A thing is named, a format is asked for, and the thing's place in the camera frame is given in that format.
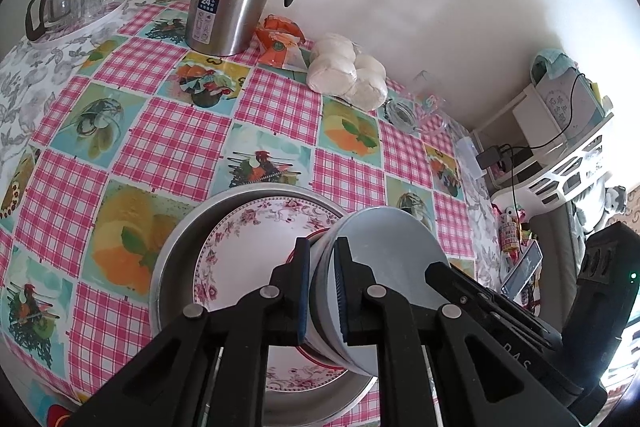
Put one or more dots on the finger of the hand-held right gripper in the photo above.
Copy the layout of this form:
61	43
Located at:
460	292

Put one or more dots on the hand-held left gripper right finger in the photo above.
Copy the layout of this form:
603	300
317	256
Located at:
341	302

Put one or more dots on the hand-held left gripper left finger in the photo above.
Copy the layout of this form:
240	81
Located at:
302	307

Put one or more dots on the round pink floral plate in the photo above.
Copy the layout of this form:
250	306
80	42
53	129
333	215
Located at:
240	252

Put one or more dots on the round metal basin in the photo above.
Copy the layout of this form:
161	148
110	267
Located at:
175	267

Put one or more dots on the smartphone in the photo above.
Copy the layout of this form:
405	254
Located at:
522	269

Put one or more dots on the translucent plastic box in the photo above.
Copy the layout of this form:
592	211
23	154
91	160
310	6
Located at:
467	157

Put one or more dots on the black charger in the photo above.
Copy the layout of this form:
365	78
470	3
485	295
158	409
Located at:
492	158

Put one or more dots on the white shelf unit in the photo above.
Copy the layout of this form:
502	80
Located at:
532	112

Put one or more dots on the white printed box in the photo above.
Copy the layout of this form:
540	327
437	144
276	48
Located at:
570	102

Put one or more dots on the pink checkered printed tablecloth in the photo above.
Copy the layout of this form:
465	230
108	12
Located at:
175	142

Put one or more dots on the bag of white steamed buns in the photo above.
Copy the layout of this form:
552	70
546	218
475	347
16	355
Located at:
335	67

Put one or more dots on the teal cloth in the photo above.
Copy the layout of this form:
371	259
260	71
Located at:
547	62

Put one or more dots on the orange snack packet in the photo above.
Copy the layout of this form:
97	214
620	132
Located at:
280	44

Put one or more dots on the white serving tray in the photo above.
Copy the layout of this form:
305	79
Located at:
90	29

